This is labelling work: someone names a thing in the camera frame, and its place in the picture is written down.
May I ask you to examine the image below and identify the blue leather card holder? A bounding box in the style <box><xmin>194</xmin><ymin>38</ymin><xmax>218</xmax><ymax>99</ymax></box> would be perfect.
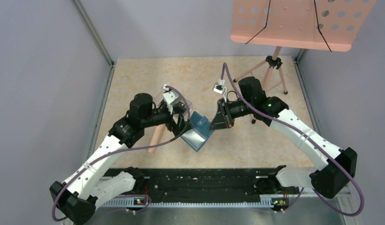
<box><xmin>181</xmin><ymin>112</ymin><xmax>214</xmax><ymax>152</ymax></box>

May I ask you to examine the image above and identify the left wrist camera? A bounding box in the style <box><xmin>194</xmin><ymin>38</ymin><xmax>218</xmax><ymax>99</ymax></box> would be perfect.
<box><xmin>162</xmin><ymin>90</ymin><xmax>181</xmax><ymax>114</ymax></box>

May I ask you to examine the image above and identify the clear acrylic card box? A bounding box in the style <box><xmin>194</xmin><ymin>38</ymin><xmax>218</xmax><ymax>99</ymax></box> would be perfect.
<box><xmin>163</xmin><ymin>84</ymin><xmax>192</xmax><ymax>116</ymax></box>

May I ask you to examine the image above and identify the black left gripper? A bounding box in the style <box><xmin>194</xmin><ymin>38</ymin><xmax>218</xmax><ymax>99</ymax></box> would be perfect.
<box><xmin>142</xmin><ymin>104</ymin><xmax>194</xmax><ymax>136</ymax></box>

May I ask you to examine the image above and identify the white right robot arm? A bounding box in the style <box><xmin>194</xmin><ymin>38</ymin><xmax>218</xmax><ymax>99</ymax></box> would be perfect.
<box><xmin>208</xmin><ymin>76</ymin><xmax>357</xmax><ymax>199</ymax></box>

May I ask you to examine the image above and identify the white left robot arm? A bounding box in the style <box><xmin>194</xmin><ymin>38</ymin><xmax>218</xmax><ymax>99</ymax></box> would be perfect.
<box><xmin>49</xmin><ymin>90</ymin><xmax>191</xmax><ymax>225</ymax></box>

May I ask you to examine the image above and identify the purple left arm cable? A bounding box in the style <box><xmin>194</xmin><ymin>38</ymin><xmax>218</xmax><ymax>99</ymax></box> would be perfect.
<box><xmin>51</xmin><ymin>85</ymin><xmax>193</xmax><ymax>222</ymax></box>

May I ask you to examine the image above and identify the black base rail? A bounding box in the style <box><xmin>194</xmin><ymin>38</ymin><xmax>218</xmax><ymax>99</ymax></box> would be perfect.
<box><xmin>123</xmin><ymin>166</ymin><xmax>299</xmax><ymax>203</ymax></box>

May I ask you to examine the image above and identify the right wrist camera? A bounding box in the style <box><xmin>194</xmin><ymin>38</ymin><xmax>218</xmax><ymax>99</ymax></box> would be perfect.
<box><xmin>213</xmin><ymin>79</ymin><xmax>227</xmax><ymax>94</ymax></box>

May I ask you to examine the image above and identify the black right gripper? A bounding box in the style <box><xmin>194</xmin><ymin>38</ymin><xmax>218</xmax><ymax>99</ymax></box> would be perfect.
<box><xmin>208</xmin><ymin>97</ymin><xmax>254</xmax><ymax>131</ymax></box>

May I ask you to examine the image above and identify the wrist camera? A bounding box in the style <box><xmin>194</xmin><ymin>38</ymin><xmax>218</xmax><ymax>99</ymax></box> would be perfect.
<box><xmin>213</xmin><ymin>79</ymin><xmax>227</xmax><ymax>94</ymax></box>
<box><xmin>162</xmin><ymin>90</ymin><xmax>181</xmax><ymax>114</ymax></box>

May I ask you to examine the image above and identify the pink music stand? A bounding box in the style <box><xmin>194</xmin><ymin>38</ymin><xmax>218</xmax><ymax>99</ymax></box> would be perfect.
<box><xmin>230</xmin><ymin>0</ymin><xmax>375</xmax><ymax>91</ymax></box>

